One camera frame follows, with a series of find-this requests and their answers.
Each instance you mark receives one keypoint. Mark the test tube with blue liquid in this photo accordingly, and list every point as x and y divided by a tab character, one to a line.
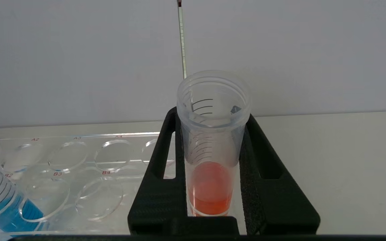
5	214

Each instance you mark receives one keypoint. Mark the clear acrylic test tube rack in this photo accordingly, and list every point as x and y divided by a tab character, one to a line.
79	160

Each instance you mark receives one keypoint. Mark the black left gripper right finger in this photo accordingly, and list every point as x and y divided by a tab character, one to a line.
273	204

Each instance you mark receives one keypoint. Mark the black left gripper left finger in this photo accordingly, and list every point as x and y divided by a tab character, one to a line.
159	201

